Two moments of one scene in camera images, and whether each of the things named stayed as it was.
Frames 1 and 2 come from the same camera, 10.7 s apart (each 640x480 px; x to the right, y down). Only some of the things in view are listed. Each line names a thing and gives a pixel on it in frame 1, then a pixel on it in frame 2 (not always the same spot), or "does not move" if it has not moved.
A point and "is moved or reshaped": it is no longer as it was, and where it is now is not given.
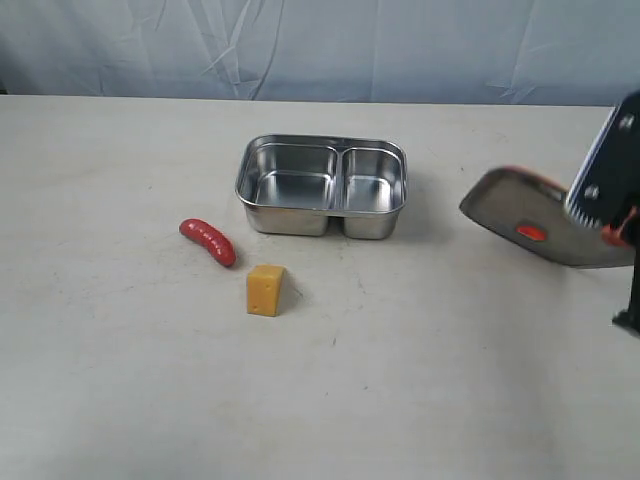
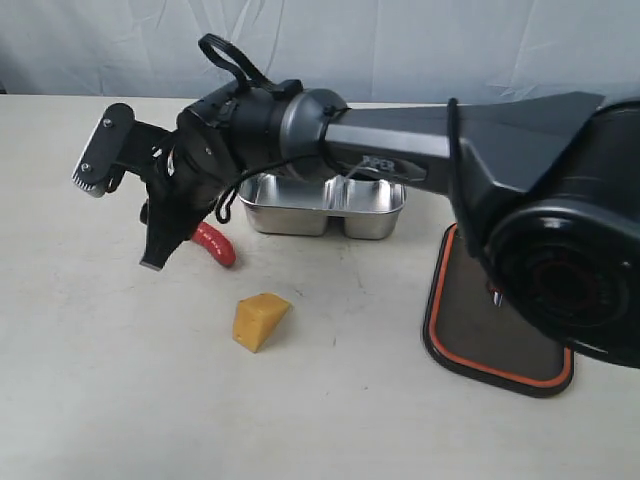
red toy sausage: (220, 246) does not move
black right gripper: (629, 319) to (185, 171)
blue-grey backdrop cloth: (503, 52) does not move
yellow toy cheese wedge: (263, 289) to (256, 317)
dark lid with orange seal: (533, 208) is moved or reshaped
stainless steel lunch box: (294, 184) does not move
